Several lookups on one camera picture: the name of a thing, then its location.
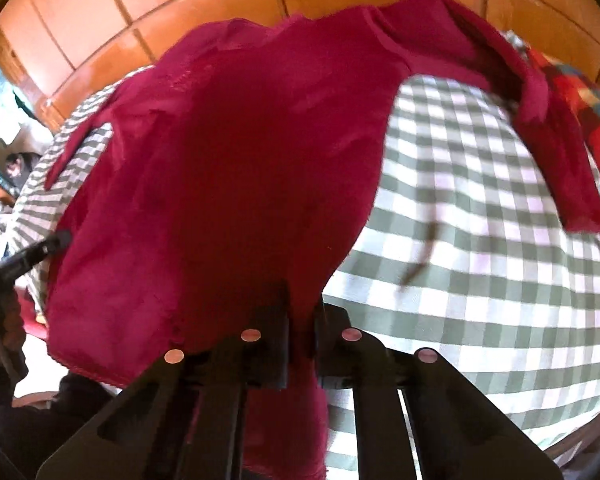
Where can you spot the red fleece garment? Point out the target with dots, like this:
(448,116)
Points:
(240,170)

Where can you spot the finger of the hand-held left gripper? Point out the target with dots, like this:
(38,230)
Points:
(32,255)

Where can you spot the wooden panel wardrobe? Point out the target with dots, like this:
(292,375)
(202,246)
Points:
(190,0)

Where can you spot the colourful patchwork pillow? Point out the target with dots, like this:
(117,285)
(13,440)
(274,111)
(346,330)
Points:
(587,105)

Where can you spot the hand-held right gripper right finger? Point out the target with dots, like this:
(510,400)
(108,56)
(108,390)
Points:
(330,355)

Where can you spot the green white checked bedsheet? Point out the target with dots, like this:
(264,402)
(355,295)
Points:
(470,240)

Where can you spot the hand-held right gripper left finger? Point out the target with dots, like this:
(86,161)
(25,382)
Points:
(267,355)

